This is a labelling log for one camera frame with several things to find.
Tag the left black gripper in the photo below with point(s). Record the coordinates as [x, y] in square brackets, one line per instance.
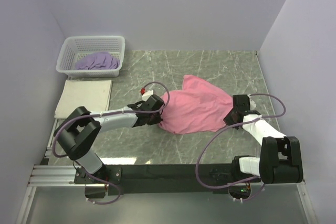
[157, 119]

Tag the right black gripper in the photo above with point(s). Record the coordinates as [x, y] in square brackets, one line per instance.
[227, 119]

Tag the pink t shirt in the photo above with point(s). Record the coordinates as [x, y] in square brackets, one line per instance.
[198, 107]

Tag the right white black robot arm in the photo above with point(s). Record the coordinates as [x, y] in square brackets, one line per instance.
[280, 159]

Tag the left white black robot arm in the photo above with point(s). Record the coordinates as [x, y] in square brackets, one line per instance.
[80, 129]

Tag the folded cream cloth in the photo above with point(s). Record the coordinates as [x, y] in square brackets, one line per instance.
[93, 95]

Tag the purple t shirt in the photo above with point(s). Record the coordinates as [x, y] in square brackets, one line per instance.
[98, 61]

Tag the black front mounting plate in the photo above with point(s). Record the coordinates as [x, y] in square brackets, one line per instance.
[172, 178]

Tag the white plastic laundry basket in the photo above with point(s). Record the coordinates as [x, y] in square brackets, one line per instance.
[77, 47]

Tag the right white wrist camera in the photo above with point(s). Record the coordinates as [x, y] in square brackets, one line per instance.
[253, 103]

